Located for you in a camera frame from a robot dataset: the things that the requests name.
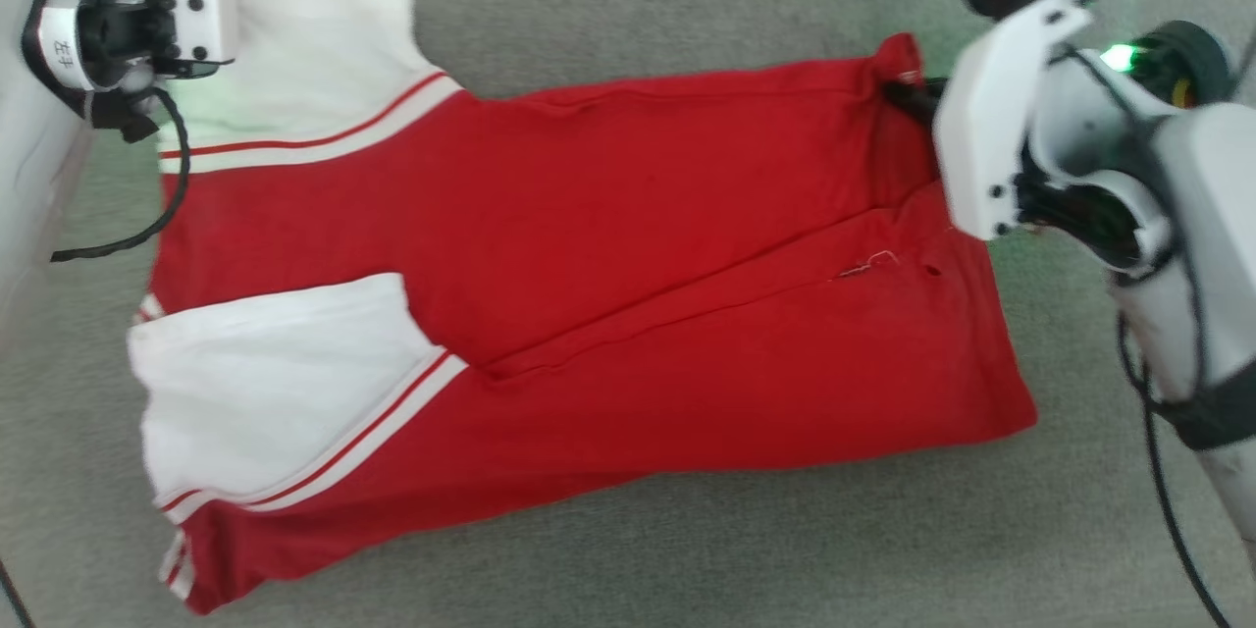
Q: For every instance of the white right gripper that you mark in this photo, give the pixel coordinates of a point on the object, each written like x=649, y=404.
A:
x=996, y=118

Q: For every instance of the red Bulls 23 jersey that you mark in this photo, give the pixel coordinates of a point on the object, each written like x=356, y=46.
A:
x=638, y=265

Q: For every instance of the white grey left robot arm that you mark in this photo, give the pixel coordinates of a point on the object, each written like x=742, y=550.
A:
x=29, y=137

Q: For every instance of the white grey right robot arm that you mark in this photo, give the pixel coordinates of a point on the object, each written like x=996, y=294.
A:
x=1187, y=216

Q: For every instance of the grey fabric sofa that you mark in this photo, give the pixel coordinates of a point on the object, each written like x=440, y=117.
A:
x=687, y=0

